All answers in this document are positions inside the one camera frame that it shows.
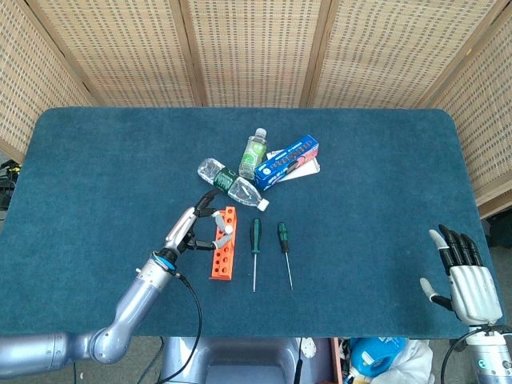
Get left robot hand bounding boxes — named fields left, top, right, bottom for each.
left=162, top=190, right=234, bottom=257

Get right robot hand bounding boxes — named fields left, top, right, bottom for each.
left=419, top=223, right=504, bottom=326

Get silver blue robot base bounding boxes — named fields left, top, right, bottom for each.
left=159, top=336, right=305, bottom=384

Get orange test tube rack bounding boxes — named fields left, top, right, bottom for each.
left=210, top=206, right=238, bottom=282

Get long green black screwdriver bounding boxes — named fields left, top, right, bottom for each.
left=249, top=218, right=262, bottom=293

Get short green black screwdriver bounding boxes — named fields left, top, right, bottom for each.
left=277, top=222, right=294, bottom=290

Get dark green label water bottle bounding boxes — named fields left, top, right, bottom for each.
left=197, top=158, right=270, bottom=212

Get white plastic bag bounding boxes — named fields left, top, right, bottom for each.
left=383, top=338, right=436, bottom=384

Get light green label bottle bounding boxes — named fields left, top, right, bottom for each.
left=238, top=127, right=268, bottom=180

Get blue white package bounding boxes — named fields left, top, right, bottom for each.
left=350, top=338, right=409, bottom=379

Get blue cookie box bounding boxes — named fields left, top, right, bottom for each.
left=254, top=134, right=321, bottom=191

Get blue carpet table mat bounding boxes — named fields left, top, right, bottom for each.
left=0, top=106, right=506, bottom=338

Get reddish wooden board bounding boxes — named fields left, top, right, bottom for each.
left=330, top=338, right=344, bottom=384

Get white perforated plate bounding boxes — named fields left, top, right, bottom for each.
left=300, top=338, right=318, bottom=360

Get woven rattan folding screen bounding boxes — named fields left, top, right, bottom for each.
left=0, top=0, right=512, bottom=219

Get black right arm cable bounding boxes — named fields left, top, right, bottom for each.
left=441, top=324, right=506, bottom=384

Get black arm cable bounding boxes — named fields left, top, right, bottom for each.
left=158, top=273, right=204, bottom=384
left=441, top=324, right=506, bottom=384

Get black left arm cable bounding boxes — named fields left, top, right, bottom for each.
left=158, top=273, right=204, bottom=384

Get dark equipment with cables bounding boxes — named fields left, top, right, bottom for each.
left=0, top=158, right=21, bottom=211

